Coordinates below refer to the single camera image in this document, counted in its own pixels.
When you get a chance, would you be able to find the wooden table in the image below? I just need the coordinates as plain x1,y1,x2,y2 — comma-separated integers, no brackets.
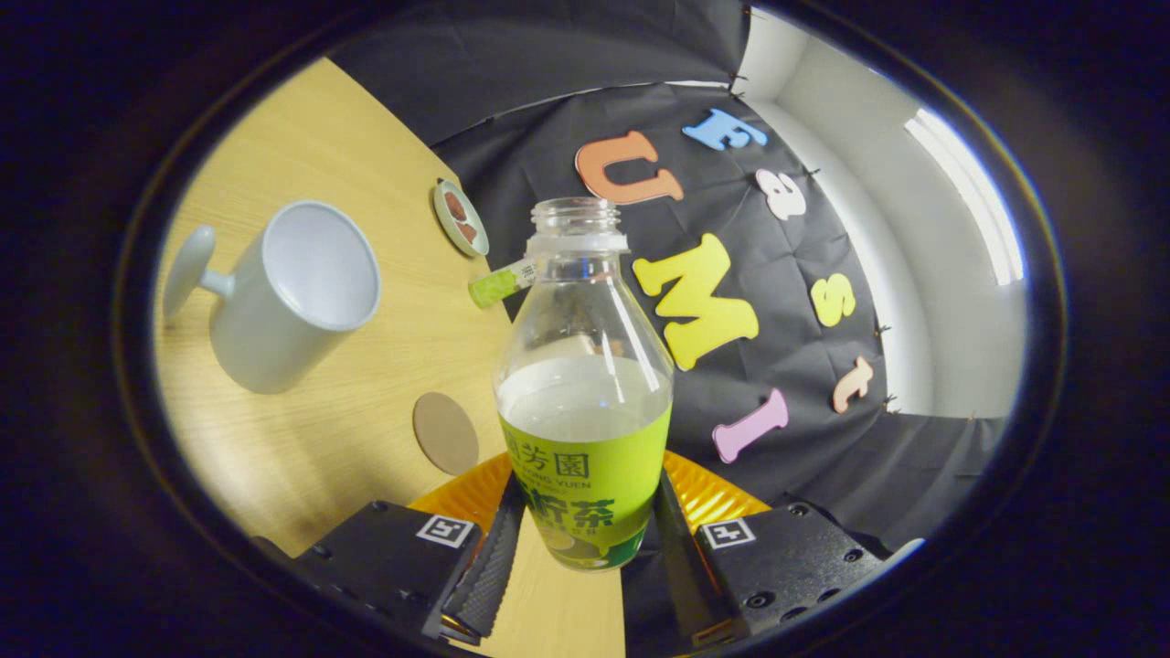
151,57,628,658

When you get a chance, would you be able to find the small white green bottle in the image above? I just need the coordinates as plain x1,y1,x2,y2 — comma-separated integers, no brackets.
468,258,540,310

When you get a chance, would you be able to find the round brown coaster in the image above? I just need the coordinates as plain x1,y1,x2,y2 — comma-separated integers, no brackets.
412,392,480,476

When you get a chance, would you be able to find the pale green plate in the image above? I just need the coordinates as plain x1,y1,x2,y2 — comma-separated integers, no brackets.
432,178,490,258

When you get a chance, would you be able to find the white cup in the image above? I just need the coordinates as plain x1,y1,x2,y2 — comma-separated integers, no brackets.
163,200,382,396

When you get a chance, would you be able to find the ceiling light panel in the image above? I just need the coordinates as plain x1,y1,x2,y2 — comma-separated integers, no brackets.
905,108,1026,286

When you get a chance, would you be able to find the clear juice bottle green label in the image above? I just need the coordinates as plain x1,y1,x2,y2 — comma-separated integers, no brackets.
494,196,675,573

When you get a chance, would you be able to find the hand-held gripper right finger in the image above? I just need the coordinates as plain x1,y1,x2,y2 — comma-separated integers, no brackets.
651,450,892,646

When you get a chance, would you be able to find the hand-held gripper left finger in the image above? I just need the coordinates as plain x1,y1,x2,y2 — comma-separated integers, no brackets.
292,452,529,646

